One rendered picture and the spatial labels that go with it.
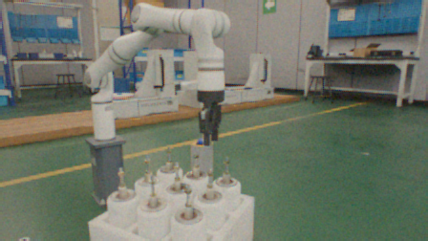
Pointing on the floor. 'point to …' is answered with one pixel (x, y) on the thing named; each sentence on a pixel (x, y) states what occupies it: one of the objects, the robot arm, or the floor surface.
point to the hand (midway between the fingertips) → (211, 139)
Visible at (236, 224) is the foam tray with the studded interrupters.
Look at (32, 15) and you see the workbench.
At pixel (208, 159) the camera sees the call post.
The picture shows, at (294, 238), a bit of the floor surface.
